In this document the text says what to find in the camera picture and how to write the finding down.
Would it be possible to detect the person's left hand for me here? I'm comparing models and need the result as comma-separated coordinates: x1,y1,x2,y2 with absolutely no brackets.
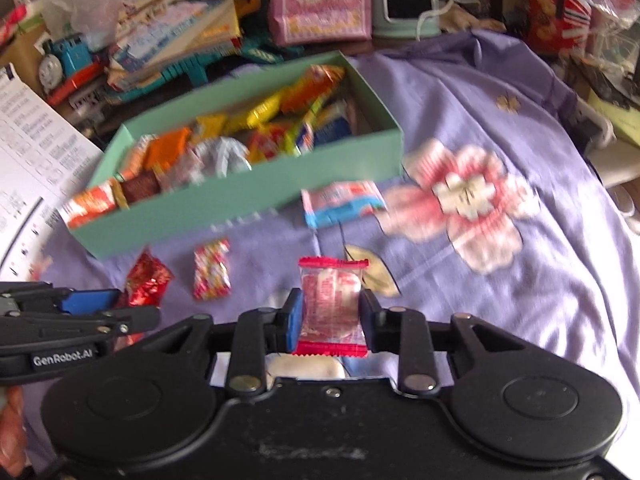
0,386,26,478

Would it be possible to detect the red Skittles bag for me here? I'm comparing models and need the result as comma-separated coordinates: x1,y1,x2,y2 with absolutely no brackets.
247,120,295,165

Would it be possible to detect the small red-edged candy packet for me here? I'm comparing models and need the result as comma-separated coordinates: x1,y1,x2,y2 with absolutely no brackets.
294,257,369,358

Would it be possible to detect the small flowery candy packet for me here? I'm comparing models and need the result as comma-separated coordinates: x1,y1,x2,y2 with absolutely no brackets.
193,238,231,300

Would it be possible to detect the white power strip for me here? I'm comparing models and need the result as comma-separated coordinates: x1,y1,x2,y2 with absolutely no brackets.
567,98,616,156

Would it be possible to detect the blue Thomas toy train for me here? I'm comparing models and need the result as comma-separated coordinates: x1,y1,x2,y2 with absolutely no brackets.
38,35,106,106

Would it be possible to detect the red cookie tin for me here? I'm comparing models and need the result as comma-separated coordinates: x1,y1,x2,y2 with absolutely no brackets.
525,0,591,55

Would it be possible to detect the mint green cardboard box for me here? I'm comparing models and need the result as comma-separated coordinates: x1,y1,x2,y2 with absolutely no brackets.
65,49,406,261

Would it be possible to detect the clear plastic bag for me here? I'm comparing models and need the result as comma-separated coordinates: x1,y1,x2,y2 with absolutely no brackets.
41,0,122,52

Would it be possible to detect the mint green small appliance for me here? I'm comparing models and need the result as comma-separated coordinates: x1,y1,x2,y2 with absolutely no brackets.
371,0,440,39

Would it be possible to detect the clear orange cracker packet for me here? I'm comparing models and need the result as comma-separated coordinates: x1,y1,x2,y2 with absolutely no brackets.
117,134,155,181

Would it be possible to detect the dark red Surely Love packet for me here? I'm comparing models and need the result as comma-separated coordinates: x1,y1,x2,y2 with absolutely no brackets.
112,170,162,209

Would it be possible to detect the purple floral cloth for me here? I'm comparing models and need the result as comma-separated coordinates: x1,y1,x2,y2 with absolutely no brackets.
22,27,640,470

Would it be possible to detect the drawing mat toy box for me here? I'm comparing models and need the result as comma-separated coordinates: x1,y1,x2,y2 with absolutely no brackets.
107,0,241,90

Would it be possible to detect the teal toy track bridge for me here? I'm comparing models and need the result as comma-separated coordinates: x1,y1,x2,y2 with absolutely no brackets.
103,32,305,105

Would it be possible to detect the orange Winsun snack packet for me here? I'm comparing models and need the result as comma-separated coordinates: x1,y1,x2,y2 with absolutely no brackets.
143,127,192,172

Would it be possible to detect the pink blue wafer packet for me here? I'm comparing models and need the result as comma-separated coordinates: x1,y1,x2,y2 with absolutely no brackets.
300,181,387,230

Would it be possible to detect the yellow barcode snack bar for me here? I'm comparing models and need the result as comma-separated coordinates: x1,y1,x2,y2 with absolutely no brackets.
190,113,229,145

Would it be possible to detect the silver white snack packet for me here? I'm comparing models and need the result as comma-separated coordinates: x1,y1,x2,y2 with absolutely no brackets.
193,136,252,178

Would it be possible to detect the yellow gold long snack bag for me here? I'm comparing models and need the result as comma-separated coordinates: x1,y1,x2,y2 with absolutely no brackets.
224,89,286,136

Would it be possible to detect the white printed instruction sheet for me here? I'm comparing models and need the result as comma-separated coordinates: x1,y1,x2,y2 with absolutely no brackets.
0,64,102,282

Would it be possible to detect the yellow green snack bar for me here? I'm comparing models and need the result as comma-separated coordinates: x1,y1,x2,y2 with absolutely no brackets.
281,92,330,156

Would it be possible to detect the pink white patterned packet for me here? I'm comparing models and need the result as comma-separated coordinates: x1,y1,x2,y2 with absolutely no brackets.
157,151,205,193

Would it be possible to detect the blue sea salt cracker packet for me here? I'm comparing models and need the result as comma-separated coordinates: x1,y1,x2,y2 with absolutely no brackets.
314,100,352,148

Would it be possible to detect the orange chips snack bag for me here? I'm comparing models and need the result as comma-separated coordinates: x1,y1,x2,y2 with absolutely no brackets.
280,64,345,115

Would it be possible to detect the orange red long snack packet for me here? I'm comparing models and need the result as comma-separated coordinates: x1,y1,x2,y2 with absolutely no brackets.
58,178,117,230

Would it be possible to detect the crinkled red foil candy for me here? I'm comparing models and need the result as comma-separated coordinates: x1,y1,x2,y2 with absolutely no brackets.
117,248,177,348

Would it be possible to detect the pink gift bag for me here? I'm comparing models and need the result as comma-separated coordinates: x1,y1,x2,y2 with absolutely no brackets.
269,0,372,46

